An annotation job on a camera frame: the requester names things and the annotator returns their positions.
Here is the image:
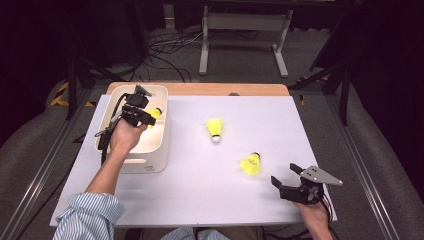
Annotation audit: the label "person's striped shirt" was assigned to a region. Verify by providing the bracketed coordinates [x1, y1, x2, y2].
[53, 192, 231, 240]

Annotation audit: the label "white table cover sheet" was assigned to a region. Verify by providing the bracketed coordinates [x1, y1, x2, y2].
[49, 94, 338, 228]

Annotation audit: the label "black floor cables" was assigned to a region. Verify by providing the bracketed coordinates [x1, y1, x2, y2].
[146, 29, 261, 84]

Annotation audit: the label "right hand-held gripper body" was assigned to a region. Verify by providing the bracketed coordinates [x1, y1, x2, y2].
[278, 165, 344, 205]

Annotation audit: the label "white metal frame stand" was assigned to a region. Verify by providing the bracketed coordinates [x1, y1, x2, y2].
[198, 4, 294, 79]

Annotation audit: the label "white plastic storage bin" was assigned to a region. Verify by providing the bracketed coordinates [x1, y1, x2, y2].
[94, 83, 171, 174]

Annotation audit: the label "dark curtain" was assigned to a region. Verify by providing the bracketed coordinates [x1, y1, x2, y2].
[349, 0, 424, 201]
[0, 0, 68, 148]

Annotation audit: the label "yellow shuttlecock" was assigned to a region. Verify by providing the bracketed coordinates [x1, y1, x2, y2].
[239, 151, 262, 177]
[145, 105, 164, 130]
[205, 117, 224, 144]

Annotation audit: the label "yellow black hazard tape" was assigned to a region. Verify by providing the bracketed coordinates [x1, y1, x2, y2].
[49, 81, 98, 108]

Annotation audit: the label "person's left hand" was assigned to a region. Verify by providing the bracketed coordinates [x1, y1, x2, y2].
[109, 118, 148, 155]

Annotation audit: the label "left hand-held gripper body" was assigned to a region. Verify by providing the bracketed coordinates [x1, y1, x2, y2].
[120, 83, 154, 128]

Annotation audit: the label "person's right hand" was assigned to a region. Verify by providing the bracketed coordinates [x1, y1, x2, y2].
[292, 199, 331, 231]

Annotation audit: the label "black tripod stand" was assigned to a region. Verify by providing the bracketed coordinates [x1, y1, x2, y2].
[288, 13, 354, 127]
[64, 49, 128, 121]

